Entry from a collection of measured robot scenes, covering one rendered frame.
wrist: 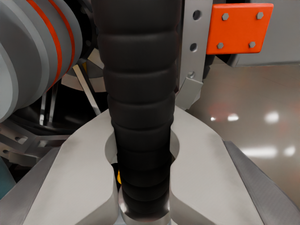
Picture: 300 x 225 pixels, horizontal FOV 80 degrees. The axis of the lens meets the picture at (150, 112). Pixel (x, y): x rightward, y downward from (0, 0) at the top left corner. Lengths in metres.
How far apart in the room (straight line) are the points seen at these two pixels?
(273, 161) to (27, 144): 1.33
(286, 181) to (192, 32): 1.16
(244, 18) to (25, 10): 0.28
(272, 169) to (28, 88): 1.32
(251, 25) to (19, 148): 0.49
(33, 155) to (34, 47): 0.30
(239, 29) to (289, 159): 1.26
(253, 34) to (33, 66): 0.30
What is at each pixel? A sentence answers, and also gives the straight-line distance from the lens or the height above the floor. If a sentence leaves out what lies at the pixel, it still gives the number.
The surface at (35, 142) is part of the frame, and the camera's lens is 0.50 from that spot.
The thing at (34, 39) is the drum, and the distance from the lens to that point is 0.22.
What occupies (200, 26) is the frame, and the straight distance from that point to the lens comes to 0.31.
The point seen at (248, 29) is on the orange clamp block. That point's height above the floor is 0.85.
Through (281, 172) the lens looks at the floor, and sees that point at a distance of 1.39.
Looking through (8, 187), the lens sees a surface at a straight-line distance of 0.42.
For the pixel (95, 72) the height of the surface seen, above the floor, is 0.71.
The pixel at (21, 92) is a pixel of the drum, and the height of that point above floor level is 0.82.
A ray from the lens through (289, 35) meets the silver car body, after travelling 0.56.
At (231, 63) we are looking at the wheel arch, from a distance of 0.51.
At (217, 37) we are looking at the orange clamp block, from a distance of 0.32.
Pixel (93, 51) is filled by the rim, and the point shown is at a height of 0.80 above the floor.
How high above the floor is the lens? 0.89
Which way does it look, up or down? 32 degrees down
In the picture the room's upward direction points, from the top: 2 degrees counter-clockwise
